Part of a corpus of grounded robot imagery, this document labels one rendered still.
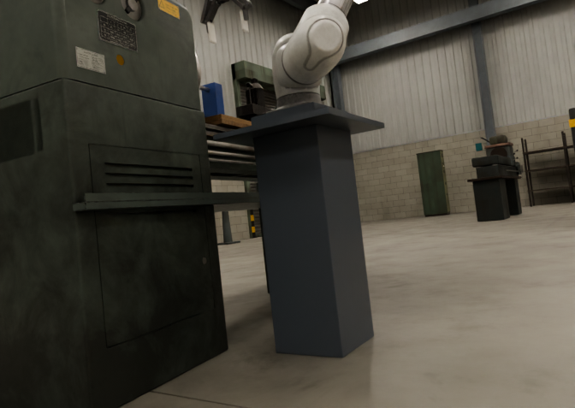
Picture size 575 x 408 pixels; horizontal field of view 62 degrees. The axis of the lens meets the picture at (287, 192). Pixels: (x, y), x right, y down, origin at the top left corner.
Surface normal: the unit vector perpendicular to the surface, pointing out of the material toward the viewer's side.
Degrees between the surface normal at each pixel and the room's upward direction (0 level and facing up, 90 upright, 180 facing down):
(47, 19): 90
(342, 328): 90
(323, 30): 96
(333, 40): 95
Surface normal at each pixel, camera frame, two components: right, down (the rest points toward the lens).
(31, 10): -0.45, 0.00
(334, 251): 0.83, -0.12
